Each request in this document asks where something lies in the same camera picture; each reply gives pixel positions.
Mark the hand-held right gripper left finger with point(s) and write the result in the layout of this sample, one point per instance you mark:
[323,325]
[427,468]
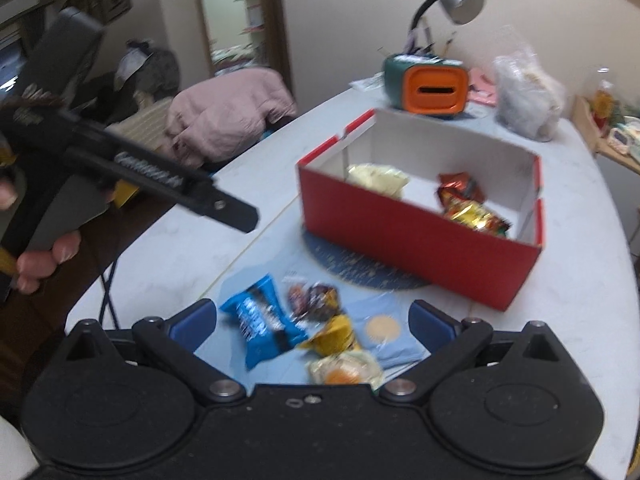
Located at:
[192,322]

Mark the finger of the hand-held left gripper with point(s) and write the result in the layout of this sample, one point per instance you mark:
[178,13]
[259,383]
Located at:
[235,212]

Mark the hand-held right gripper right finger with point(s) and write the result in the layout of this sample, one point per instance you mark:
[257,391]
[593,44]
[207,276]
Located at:
[430,322]

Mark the light blue snack packet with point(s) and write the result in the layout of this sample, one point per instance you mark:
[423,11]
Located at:
[395,345]

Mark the red cardboard box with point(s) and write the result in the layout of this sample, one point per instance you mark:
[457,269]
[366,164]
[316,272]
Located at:
[400,240]

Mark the small yellow snack packet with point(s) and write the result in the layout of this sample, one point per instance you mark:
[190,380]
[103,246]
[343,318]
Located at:
[335,335]

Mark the egg yolk pastry packet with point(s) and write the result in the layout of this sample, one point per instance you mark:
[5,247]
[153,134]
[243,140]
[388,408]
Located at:
[345,372]

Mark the small orange candy packet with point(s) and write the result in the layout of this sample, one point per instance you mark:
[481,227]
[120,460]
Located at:
[296,297]

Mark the small dark brown snack packet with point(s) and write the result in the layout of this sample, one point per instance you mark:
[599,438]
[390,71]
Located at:
[322,300]

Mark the red orange snack packet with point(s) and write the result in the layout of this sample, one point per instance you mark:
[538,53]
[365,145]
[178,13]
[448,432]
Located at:
[475,217]

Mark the dark red foil snack packet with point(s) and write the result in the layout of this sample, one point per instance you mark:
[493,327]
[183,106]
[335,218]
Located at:
[460,187]

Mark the pale yellow snack packet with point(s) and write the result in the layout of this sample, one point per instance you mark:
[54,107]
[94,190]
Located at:
[377,177]

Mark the person's left hand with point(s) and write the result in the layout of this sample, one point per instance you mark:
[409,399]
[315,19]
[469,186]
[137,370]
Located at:
[45,260]

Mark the cream cushion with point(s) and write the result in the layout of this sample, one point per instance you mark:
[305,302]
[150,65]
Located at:
[142,120]

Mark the dark blue round placemat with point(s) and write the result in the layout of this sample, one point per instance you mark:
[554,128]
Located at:
[350,267]

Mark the pink padded jacket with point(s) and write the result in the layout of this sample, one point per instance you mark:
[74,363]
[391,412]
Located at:
[225,110]

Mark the dark clothes pile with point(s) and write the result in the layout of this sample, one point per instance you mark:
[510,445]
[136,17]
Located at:
[160,65]

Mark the paper leaflet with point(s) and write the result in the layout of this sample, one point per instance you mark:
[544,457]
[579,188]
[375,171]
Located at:
[367,82]

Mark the green orange desk organizer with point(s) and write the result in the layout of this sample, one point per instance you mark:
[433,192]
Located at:
[435,90]

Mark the wooden corner cabinet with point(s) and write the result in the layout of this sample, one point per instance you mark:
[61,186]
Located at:
[600,147]

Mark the clear plastic bag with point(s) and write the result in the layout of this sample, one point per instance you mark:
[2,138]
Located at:
[530,95]

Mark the white kitchen timer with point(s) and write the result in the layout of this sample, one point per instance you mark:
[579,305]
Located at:
[621,140]

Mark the orange drink bottle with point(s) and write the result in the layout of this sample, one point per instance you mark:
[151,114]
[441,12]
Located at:
[604,102]

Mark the silver desk lamp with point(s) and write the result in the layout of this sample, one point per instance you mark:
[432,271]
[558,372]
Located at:
[462,2]

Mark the wooden door frame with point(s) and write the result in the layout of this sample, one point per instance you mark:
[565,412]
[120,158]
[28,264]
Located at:
[281,20]

